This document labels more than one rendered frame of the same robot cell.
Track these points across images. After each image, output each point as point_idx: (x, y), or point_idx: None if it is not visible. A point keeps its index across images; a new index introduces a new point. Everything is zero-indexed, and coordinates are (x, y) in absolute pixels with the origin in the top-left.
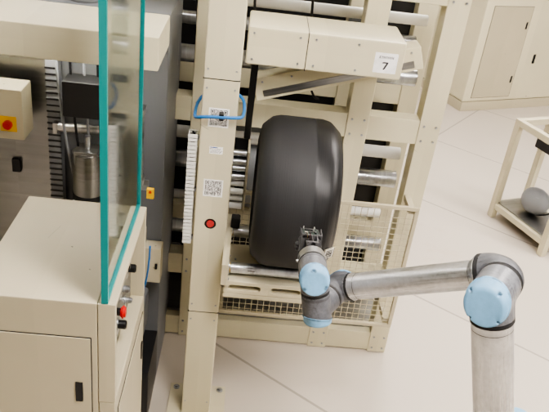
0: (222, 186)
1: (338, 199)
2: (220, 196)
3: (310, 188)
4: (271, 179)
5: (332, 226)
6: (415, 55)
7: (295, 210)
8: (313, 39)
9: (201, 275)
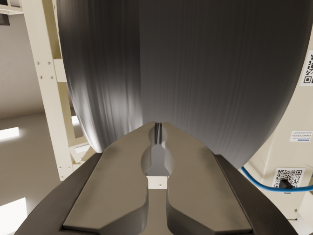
0: (303, 73)
1: (87, 136)
2: (310, 51)
3: (157, 164)
4: (241, 165)
5: (75, 78)
6: (77, 156)
7: (192, 129)
8: (163, 185)
9: None
